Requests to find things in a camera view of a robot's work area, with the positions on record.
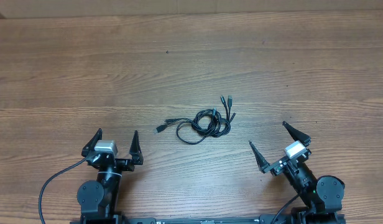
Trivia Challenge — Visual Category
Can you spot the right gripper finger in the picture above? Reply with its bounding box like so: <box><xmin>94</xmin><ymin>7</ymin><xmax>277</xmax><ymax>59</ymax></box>
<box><xmin>249</xmin><ymin>141</ymin><xmax>270</xmax><ymax>174</ymax></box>
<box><xmin>282</xmin><ymin>121</ymin><xmax>311</xmax><ymax>147</ymax></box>

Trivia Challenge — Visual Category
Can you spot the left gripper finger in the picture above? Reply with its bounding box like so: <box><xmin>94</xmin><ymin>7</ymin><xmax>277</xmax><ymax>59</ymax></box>
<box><xmin>81</xmin><ymin>128</ymin><xmax>103</xmax><ymax>157</ymax></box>
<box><xmin>129</xmin><ymin>130</ymin><xmax>144</xmax><ymax>165</ymax></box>

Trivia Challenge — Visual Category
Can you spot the black USB cable bundle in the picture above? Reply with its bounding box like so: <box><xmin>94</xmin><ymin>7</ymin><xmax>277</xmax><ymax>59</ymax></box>
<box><xmin>153</xmin><ymin>95</ymin><xmax>236</xmax><ymax>146</ymax></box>

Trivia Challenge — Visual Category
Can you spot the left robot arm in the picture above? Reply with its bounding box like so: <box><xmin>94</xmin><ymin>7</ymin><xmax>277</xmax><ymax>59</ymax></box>
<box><xmin>77</xmin><ymin>129</ymin><xmax>144</xmax><ymax>224</ymax></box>

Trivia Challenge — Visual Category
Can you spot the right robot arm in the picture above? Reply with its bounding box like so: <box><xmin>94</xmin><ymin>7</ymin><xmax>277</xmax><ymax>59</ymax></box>
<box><xmin>249</xmin><ymin>121</ymin><xmax>346</xmax><ymax>223</ymax></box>

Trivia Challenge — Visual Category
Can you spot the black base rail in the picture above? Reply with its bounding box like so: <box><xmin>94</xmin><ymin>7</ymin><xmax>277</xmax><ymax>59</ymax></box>
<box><xmin>70</xmin><ymin>213</ymin><xmax>346</xmax><ymax>224</ymax></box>

